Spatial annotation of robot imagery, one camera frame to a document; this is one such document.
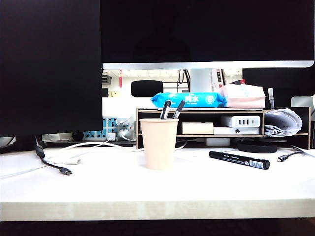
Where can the rolled paper bundle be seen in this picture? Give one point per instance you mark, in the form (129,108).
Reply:
(283,123)

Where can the white paper sheet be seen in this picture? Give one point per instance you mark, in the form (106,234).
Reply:
(307,152)

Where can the white box with red print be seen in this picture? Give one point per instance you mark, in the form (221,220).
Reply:
(217,78)

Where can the white flat box with logo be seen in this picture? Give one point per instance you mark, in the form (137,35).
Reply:
(233,130)

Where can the small red box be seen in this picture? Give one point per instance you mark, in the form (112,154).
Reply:
(240,81)

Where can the large black monitor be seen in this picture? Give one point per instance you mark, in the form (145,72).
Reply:
(49,61)

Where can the small white charger cube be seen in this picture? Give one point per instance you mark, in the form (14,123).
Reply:
(111,136)

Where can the black background monitor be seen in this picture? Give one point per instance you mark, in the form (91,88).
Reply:
(283,78)

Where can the silver panel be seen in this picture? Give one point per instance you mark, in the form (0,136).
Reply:
(301,102)

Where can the white multiport charger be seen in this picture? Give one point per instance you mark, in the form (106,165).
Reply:
(242,121)

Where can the cream rectangular box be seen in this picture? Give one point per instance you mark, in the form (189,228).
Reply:
(197,128)

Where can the white adapter plug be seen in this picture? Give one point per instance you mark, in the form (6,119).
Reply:
(121,121)

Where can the blue and white power strip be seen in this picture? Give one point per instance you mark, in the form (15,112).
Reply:
(96,134)

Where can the white flat device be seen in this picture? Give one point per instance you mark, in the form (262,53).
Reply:
(217,142)

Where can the silver grey power plug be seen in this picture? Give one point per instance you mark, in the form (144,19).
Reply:
(123,133)

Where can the beige paper cup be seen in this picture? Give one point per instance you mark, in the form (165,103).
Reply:
(159,145)

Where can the black round knob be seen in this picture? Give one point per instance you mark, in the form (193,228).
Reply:
(77,135)

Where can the black monitor base frame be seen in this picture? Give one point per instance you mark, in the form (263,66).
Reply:
(98,143)

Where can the black round disc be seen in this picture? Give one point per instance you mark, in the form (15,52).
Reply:
(257,147)

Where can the red hanging ornament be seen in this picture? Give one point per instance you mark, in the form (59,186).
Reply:
(120,81)

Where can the black wooden desk shelf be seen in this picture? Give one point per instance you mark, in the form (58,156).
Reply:
(197,111)

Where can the translucent capped pen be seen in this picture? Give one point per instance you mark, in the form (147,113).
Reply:
(271,98)

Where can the blue wet wipes pack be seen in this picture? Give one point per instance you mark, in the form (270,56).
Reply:
(187,99)

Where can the black chair headrest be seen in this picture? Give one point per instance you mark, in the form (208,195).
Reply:
(147,88)

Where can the pink tissue pack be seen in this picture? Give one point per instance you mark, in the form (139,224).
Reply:
(243,97)

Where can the white desk partition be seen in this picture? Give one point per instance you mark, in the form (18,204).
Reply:
(118,105)

